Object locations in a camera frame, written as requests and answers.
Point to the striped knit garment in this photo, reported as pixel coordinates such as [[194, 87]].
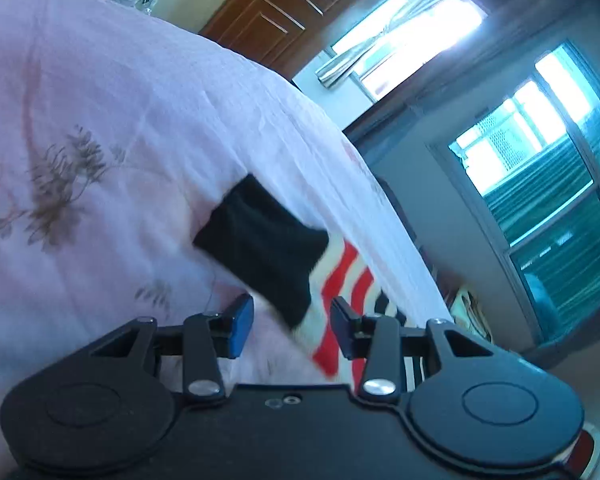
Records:
[[267, 255]]

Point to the brown wooden door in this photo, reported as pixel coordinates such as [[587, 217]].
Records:
[[280, 5]]

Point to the window with silver curtain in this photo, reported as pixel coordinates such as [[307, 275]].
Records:
[[430, 25]]

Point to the pink floral bed sheet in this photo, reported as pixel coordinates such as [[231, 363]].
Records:
[[130, 160]]

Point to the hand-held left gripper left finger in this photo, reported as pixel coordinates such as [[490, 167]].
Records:
[[242, 324]]

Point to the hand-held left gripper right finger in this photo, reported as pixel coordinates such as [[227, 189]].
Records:
[[341, 321]]

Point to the yellow red printed pillow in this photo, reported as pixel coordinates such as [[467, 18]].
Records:
[[464, 307]]

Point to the silver curtain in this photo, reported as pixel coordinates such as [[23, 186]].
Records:
[[365, 47]]

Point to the large sliding window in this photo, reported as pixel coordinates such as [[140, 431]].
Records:
[[555, 185]]

